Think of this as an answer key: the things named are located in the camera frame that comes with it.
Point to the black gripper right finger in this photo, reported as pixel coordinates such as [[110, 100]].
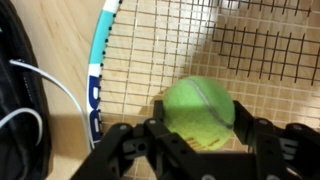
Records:
[[286, 150]]

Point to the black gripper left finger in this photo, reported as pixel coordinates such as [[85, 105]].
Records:
[[140, 153]]

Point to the green tennis ball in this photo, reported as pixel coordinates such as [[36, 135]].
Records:
[[196, 110]]

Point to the white blue teal tennis racket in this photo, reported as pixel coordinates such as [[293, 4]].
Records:
[[96, 43]]

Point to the black fabric pouch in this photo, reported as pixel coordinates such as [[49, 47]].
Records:
[[16, 133]]

